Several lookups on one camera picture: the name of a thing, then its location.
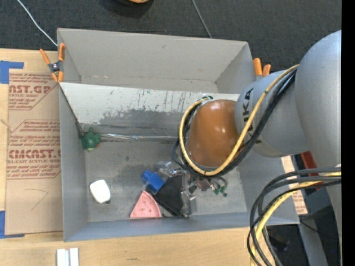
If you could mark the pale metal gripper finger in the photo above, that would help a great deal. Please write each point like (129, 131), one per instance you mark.
(190, 205)
(163, 165)

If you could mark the blue plastic toy piece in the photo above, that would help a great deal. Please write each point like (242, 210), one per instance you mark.
(154, 181)

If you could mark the black triangular wedge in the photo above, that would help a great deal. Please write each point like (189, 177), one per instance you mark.
(172, 194)

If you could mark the pink dotted wedge slice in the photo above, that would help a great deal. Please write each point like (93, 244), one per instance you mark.
(144, 208)

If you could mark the white rounded plastic object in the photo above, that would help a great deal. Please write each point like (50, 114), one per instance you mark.
(100, 191)

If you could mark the grey metal bin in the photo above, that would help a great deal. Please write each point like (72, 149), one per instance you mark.
(116, 60)

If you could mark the brown cardboard board, red print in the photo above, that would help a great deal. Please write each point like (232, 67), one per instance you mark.
(33, 193)

